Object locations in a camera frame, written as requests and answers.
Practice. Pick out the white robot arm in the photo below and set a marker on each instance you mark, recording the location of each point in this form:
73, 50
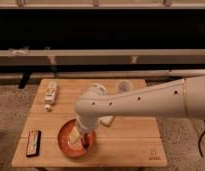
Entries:
183, 98

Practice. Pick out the clear plastic cup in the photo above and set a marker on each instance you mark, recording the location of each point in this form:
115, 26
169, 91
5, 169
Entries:
124, 86

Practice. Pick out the orange ceramic bowl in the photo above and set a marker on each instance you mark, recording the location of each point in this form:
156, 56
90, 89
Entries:
70, 149

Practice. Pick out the white soap bar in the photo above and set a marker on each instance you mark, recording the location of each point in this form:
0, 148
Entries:
106, 120

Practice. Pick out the dark red pepper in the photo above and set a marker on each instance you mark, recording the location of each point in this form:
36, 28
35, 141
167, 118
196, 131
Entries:
86, 145

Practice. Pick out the white tube bottle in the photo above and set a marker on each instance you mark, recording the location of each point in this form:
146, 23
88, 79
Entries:
50, 95

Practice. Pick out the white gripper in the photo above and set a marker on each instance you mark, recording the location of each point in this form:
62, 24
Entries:
84, 126

